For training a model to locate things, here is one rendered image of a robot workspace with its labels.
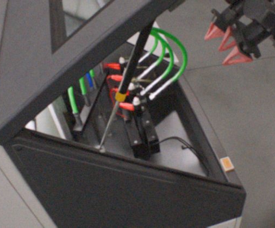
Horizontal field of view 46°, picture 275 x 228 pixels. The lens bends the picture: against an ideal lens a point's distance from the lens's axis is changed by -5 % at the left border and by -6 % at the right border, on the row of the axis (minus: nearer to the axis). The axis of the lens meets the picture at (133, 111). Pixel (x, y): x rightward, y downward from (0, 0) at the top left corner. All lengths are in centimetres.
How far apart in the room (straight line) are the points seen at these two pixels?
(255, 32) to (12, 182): 68
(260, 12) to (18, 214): 76
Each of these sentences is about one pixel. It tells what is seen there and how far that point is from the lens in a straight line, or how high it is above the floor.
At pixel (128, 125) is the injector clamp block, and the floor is 98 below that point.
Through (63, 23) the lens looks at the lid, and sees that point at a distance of 72.
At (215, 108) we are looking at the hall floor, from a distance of 269.
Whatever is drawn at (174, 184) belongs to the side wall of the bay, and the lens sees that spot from 91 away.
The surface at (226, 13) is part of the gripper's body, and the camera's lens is 116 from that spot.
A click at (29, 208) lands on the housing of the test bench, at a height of 120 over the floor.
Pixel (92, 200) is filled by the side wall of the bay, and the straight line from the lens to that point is 88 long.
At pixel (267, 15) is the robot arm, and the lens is 80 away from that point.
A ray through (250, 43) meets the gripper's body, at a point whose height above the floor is 141.
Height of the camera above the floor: 191
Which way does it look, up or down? 45 degrees down
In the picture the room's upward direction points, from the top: 11 degrees counter-clockwise
